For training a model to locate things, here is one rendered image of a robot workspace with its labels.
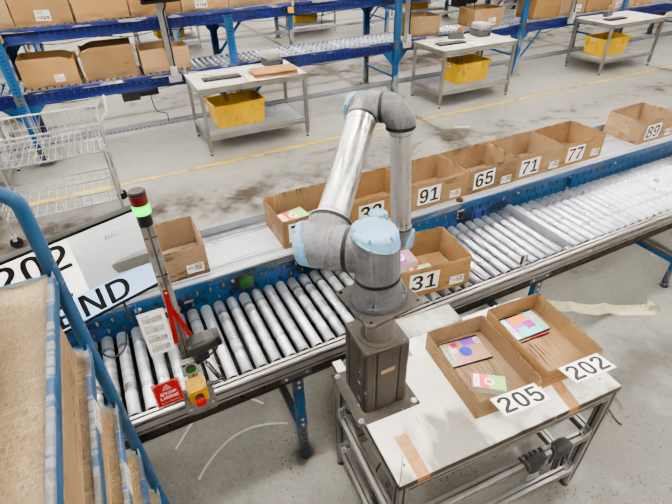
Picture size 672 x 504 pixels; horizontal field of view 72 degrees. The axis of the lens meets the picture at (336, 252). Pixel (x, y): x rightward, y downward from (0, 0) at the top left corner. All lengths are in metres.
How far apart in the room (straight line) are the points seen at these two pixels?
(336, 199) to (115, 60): 4.99
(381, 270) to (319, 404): 1.54
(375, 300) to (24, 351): 0.96
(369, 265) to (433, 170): 1.77
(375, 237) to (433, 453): 0.82
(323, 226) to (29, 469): 1.01
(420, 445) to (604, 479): 1.28
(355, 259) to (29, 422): 0.94
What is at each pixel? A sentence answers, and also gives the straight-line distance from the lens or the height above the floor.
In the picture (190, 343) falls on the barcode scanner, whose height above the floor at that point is 1.08.
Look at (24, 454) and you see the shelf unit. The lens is 0.75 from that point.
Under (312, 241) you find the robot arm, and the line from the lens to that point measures 1.45.
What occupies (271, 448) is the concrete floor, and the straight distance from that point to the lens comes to 2.70.
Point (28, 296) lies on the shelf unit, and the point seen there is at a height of 1.74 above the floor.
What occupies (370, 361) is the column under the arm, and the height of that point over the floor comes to 1.04.
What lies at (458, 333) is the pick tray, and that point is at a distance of 2.15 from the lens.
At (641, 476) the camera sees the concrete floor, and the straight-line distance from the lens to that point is 2.97.
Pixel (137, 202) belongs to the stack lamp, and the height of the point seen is 1.64.
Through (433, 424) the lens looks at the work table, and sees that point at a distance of 1.87.
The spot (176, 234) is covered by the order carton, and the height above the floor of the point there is 0.96.
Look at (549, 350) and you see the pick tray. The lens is 2.22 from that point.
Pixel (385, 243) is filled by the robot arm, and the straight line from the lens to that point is 1.37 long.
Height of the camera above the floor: 2.28
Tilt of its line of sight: 36 degrees down
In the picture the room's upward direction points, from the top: 2 degrees counter-clockwise
